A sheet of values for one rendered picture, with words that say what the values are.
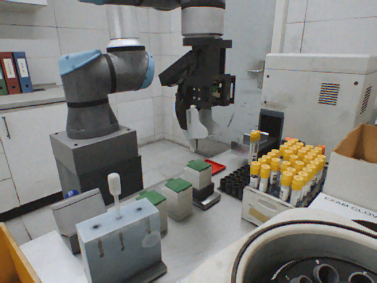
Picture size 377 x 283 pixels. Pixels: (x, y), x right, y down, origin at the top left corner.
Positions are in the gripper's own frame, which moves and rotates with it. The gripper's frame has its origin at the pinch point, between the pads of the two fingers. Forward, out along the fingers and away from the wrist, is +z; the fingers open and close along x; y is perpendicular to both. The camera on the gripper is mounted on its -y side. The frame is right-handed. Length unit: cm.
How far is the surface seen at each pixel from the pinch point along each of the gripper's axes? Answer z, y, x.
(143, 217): 2.7, 9.6, -19.6
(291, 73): -11.8, 3.1, 38.2
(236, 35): -32, -102, 164
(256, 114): 37, -75, 164
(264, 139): 7.4, 0.4, 31.3
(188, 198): 8.7, 4.5, -6.2
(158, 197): 6.0, 3.5, -12.4
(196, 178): 6.7, 2.7, -1.9
